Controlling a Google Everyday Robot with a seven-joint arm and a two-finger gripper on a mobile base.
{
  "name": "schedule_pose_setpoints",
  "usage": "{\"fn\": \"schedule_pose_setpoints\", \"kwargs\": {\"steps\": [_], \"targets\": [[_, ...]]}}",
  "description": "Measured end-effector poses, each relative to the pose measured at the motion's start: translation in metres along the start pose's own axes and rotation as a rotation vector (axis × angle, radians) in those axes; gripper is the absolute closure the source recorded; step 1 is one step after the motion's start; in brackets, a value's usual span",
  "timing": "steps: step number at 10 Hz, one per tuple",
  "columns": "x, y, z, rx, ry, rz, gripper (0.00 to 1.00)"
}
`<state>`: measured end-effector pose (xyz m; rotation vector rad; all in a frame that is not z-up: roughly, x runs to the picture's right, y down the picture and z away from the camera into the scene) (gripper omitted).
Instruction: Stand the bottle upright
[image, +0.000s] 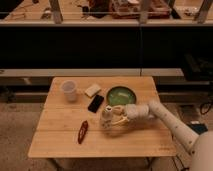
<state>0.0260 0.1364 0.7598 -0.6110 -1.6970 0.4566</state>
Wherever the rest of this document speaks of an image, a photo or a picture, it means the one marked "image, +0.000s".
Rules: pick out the clear plastic cup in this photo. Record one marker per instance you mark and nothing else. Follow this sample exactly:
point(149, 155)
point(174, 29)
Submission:
point(69, 89)

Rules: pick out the wooden table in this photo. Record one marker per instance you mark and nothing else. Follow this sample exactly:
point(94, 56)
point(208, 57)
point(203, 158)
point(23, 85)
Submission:
point(56, 135)

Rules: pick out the white plastic bottle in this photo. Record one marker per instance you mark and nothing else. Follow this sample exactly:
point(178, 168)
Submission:
point(106, 118)

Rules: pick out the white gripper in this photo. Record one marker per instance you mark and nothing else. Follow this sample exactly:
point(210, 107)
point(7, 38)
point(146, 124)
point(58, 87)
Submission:
point(131, 111)

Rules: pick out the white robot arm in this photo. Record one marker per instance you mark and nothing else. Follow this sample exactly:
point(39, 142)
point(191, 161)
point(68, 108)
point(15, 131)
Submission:
point(199, 146)

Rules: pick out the yellow sponge block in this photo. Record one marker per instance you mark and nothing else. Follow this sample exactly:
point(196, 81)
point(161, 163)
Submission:
point(92, 90)

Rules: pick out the black smartphone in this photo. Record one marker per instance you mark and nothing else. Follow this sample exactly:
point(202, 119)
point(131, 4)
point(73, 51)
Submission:
point(95, 104)

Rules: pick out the long metal shelf bench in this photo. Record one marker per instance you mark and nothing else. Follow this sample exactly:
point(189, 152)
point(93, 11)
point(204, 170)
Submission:
point(90, 72)

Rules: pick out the red chili pepper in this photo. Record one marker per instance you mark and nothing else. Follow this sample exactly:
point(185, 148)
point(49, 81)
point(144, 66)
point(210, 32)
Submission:
point(82, 131)

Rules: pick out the green round plate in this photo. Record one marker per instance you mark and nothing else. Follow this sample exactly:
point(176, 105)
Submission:
point(120, 95)

